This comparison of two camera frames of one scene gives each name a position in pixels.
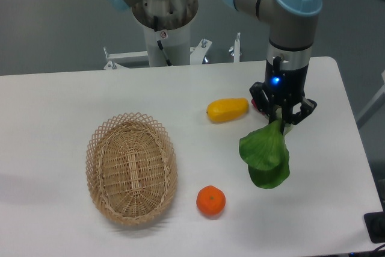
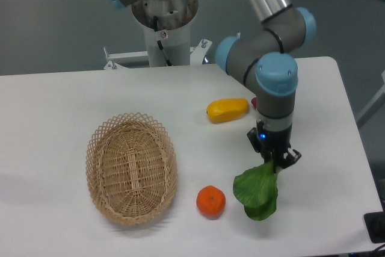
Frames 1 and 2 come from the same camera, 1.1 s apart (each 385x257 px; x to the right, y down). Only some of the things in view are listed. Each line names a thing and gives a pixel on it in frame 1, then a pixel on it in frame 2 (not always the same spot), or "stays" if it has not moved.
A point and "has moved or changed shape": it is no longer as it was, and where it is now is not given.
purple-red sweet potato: [254, 105] stays
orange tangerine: [210, 200] stays
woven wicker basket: [132, 167] stays
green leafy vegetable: [266, 151] has moved or changed shape
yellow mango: [227, 109] stays
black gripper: [283, 88] -> [272, 145]
